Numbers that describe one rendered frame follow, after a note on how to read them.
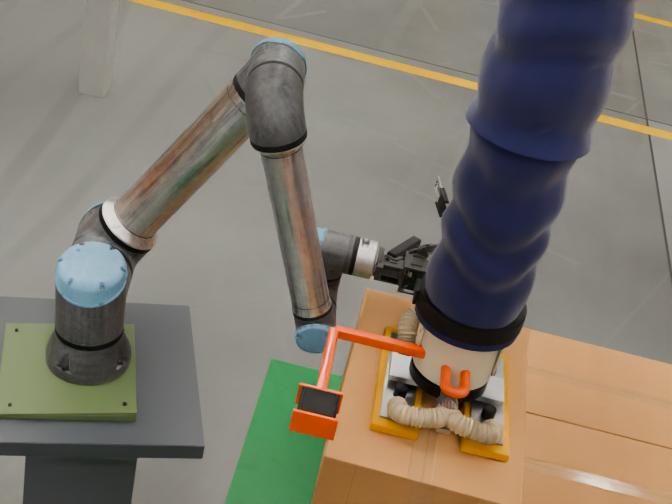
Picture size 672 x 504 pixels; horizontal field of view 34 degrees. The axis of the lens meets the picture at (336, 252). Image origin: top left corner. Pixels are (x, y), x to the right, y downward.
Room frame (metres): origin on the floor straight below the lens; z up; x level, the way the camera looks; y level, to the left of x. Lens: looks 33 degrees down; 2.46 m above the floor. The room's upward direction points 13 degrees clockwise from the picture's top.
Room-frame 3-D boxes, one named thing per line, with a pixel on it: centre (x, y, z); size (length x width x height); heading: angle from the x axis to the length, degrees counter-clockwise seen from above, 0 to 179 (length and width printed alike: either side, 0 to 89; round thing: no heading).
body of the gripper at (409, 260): (2.14, -0.15, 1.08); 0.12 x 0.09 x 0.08; 90
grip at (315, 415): (1.59, -0.03, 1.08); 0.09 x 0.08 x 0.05; 90
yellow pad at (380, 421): (1.89, -0.20, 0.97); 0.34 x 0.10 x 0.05; 0
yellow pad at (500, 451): (1.89, -0.39, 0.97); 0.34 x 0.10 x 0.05; 0
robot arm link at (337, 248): (2.15, 0.01, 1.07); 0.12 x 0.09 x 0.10; 90
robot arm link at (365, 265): (2.15, -0.07, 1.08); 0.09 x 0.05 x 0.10; 0
